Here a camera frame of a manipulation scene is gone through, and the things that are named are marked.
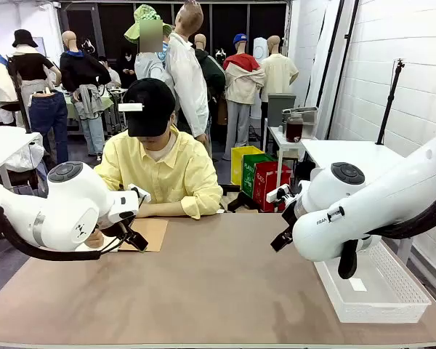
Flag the green checked sun hat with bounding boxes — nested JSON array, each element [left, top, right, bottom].
[[124, 4, 174, 44]]

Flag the large white table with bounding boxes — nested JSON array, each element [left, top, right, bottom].
[[300, 139, 415, 265]]

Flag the mannequin white shirt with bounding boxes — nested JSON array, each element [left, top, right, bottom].
[[165, 0, 210, 146]]

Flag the person torso yellow shirt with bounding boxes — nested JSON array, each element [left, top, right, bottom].
[[94, 125, 223, 220]]

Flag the mannequin dark green jacket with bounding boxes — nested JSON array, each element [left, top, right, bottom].
[[194, 33, 227, 124]]

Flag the black arm hose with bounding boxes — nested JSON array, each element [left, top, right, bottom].
[[0, 205, 102, 262], [337, 188, 436, 280]]

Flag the mannequin grey hoodie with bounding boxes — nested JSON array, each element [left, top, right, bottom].
[[134, 20, 174, 81]]

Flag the background person white shirt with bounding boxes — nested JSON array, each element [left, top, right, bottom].
[[98, 55, 121, 88]]

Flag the mannequin red beige jacket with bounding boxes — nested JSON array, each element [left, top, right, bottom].
[[223, 39, 266, 161]]

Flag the green recycling box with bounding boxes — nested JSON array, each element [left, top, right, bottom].
[[241, 153, 277, 199]]

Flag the black left arm hose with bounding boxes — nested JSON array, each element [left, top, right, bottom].
[[0, 205, 102, 262]]

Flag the brown spiral notebook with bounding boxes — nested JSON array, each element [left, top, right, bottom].
[[76, 217, 169, 252]]

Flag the mannequin black top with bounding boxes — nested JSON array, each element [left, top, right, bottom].
[[7, 39, 62, 110]]

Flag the glass jar brown liquid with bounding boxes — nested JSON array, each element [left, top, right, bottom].
[[286, 112, 304, 143]]

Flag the person right hand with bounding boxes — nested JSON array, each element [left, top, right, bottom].
[[85, 228, 105, 250]]

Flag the black tripod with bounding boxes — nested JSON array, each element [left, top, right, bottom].
[[376, 58, 406, 145]]

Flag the black wall pipe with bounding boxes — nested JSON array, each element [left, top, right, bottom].
[[326, 0, 360, 130], [315, 0, 342, 98]]

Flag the white perforated plastic basket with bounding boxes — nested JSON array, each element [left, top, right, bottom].
[[314, 239, 432, 324]]

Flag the tan cardboard pieces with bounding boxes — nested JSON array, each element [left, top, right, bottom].
[[219, 192, 259, 214]]

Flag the red recycling box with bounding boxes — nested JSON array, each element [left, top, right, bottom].
[[253, 161, 293, 213]]

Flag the yellow recycling box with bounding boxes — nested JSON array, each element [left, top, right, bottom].
[[230, 145, 265, 186]]

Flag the mannequin legs blue jeans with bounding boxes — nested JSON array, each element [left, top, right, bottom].
[[28, 90, 69, 164]]

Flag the grey metal tray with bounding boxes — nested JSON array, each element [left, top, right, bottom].
[[281, 106, 319, 139]]

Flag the background person black clothes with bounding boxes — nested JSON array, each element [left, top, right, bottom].
[[116, 47, 138, 88]]

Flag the mannequin black sweater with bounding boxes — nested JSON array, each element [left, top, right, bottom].
[[60, 31, 113, 157]]

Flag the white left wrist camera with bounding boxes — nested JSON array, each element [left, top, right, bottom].
[[128, 183, 152, 203]]

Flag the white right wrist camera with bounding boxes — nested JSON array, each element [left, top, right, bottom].
[[265, 184, 301, 205]]

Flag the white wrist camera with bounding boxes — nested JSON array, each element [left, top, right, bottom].
[[128, 183, 152, 203], [265, 184, 301, 205]]

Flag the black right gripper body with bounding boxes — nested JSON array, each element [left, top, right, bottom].
[[281, 203, 299, 237]]

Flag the person left hand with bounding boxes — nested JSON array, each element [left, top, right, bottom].
[[136, 203, 163, 218]]

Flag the mannequin cream shirt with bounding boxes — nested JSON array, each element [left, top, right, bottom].
[[260, 35, 299, 103]]

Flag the person left forearm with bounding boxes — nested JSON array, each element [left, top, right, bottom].
[[156, 201, 185, 218]]

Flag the black right arm hose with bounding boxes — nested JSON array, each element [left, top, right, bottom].
[[337, 188, 436, 280]]

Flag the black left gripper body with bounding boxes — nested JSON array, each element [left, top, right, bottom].
[[98, 214, 137, 238]]

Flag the grey cabinet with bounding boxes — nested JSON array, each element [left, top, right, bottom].
[[267, 93, 297, 128]]

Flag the black bucket hat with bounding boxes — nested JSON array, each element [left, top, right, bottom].
[[12, 28, 39, 49]]

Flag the small white side table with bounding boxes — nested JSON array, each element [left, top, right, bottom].
[[267, 126, 315, 182]]

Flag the black baseball cap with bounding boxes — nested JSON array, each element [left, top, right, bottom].
[[118, 77, 177, 138]]

